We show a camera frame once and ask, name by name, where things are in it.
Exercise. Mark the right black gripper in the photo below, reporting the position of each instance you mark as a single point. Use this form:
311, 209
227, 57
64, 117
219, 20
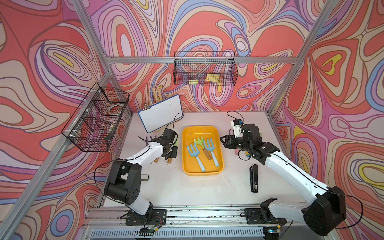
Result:
229, 140

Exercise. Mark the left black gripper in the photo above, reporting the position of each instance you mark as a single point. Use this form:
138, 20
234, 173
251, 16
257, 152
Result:
174, 153

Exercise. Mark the purple fork pink handle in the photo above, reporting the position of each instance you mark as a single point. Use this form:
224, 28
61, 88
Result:
231, 132

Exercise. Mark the light blue rake pale handle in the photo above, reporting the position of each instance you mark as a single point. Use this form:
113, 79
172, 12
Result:
208, 143

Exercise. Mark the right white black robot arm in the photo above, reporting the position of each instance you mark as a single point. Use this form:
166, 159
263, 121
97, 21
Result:
324, 208

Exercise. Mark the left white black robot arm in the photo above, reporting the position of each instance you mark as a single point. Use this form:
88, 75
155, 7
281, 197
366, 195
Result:
124, 180

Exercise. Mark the yellow plastic storage tray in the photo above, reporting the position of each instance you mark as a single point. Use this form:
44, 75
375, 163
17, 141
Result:
190, 165

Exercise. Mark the blue framed whiteboard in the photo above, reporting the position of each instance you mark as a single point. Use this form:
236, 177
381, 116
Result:
161, 114

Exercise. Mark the black stapler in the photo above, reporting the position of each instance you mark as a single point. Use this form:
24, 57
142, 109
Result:
254, 182

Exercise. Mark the wooden easel stand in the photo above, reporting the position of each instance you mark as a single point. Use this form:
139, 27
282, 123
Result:
158, 97

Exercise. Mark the yellow sponge in basket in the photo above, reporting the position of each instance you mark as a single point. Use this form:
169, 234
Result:
212, 78

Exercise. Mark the green circuit board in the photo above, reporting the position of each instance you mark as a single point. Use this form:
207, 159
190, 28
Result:
147, 231

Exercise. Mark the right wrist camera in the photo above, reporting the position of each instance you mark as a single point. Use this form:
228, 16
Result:
236, 124

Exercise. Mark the black wire basket back wall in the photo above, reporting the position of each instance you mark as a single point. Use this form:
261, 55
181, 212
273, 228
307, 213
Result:
195, 65

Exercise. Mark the black wire basket wall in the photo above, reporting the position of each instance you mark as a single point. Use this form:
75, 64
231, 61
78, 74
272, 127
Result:
195, 65
100, 113

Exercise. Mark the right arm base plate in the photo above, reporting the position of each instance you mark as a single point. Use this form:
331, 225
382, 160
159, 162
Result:
254, 216

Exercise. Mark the black wire basket left wall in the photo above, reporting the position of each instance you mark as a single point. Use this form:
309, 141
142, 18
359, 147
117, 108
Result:
100, 113

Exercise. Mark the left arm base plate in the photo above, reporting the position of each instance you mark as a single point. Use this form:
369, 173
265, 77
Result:
155, 217

